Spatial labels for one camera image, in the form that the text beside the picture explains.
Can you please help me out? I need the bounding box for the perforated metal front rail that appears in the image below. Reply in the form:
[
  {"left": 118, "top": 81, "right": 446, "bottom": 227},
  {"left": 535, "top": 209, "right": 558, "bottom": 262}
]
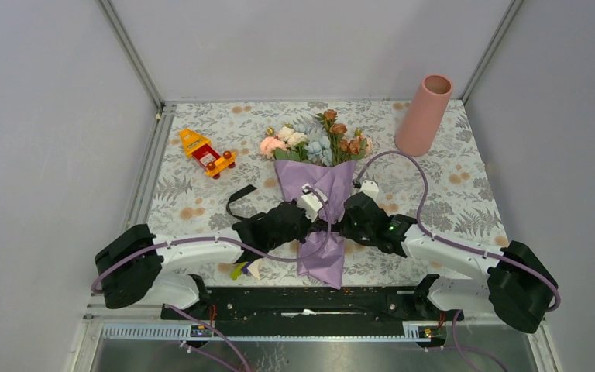
[{"left": 101, "top": 322, "right": 432, "bottom": 343}]

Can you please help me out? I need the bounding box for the floral patterned table mat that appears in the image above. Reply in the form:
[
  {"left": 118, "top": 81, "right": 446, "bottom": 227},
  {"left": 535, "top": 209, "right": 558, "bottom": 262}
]
[{"left": 138, "top": 100, "right": 511, "bottom": 288}]

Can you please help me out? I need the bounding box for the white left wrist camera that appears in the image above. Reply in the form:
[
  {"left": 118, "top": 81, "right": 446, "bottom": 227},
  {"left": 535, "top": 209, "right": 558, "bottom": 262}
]
[{"left": 296, "top": 183, "right": 328, "bottom": 222}]

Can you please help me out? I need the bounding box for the green purple white toy block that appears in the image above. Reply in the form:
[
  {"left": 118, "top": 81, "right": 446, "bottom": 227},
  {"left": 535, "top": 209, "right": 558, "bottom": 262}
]
[{"left": 229, "top": 260, "right": 262, "bottom": 280}]

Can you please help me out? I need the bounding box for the purple paper flower bouquet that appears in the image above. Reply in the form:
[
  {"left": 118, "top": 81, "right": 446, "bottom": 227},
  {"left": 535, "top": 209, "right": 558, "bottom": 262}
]
[{"left": 260, "top": 108, "right": 373, "bottom": 288}]

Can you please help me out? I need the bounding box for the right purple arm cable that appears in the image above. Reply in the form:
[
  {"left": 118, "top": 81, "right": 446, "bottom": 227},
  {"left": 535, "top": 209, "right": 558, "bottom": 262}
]
[{"left": 353, "top": 150, "right": 562, "bottom": 313}]

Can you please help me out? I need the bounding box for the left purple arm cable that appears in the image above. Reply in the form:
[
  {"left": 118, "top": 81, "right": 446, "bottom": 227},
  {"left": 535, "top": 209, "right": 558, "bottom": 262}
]
[{"left": 90, "top": 187, "right": 332, "bottom": 295}]

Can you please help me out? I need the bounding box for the black ribbon with gold letters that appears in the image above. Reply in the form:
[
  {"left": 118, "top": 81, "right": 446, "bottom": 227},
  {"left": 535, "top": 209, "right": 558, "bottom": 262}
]
[{"left": 225, "top": 184, "right": 257, "bottom": 221}]

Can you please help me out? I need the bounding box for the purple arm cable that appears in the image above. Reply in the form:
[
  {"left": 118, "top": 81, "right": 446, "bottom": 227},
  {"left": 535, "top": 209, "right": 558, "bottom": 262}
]
[
  {"left": 353, "top": 150, "right": 562, "bottom": 313},
  {"left": 90, "top": 187, "right": 332, "bottom": 295}
]

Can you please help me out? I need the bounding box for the pink cylindrical vase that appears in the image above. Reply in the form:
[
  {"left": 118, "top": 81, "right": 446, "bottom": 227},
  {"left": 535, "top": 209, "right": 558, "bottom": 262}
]
[{"left": 394, "top": 74, "right": 453, "bottom": 157}]

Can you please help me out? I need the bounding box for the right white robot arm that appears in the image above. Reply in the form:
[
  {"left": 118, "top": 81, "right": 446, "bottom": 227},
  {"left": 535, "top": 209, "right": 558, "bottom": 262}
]
[{"left": 341, "top": 192, "right": 558, "bottom": 333}]

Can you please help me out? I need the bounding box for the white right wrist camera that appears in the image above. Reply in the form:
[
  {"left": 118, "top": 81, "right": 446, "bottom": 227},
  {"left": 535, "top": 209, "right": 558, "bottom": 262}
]
[{"left": 353, "top": 179, "right": 380, "bottom": 201}]

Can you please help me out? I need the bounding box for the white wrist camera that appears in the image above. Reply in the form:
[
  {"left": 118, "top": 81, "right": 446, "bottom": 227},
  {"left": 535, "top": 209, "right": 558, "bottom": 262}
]
[
  {"left": 353, "top": 179, "right": 380, "bottom": 201},
  {"left": 296, "top": 183, "right": 328, "bottom": 222}
]

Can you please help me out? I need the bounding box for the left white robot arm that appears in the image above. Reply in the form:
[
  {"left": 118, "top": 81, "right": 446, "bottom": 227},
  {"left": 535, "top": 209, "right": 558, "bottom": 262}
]
[{"left": 92, "top": 198, "right": 322, "bottom": 319}]

